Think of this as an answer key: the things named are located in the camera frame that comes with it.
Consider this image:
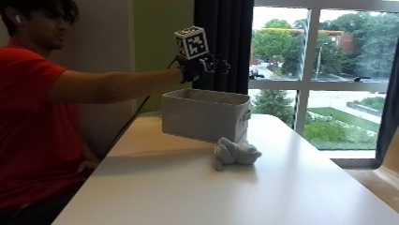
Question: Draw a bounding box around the red t-shirt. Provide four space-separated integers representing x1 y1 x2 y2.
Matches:
0 37 87 217

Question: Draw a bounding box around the dark grey curtain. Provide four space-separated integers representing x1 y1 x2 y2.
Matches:
371 37 399 170
191 0 255 96

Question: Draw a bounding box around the grey soft toy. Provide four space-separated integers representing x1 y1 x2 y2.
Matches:
211 136 263 172

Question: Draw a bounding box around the grey fabric storage box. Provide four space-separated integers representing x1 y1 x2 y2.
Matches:
161 88 252 144

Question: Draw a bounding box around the white window frame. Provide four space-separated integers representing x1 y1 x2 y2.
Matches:
247 0 399 168

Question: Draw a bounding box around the white marker cube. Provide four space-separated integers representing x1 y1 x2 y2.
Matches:
173 25 210 61

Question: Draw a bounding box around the black cable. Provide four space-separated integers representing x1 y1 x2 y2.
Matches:
99 57 178 158

